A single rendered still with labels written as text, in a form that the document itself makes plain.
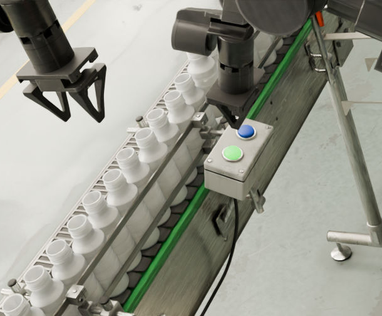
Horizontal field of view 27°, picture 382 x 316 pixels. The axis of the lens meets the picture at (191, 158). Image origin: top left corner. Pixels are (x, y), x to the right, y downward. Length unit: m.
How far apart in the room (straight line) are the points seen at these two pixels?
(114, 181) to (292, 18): 0.68
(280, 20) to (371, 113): 2.53
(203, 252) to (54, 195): 2.10
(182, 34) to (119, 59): 3.21
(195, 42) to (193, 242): 0.46
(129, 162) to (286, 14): 0.70
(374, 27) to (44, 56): 0.46
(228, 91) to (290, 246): 1.61
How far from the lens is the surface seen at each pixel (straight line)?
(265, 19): 0.79
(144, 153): 1.47
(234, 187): 1.41
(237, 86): 1.26
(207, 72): 1.60
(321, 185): 3.02
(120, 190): 1.40
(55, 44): 1.04
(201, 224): 1.55
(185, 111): 1.54
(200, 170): 1.60
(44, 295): 1.29
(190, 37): 1.23
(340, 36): 2.00
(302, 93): 1.92
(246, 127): 1.45
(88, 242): 1.34
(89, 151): 3.78
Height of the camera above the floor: 1.92
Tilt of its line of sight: 34 degrees down
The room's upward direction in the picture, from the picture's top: 24 degrees counter-clockwise
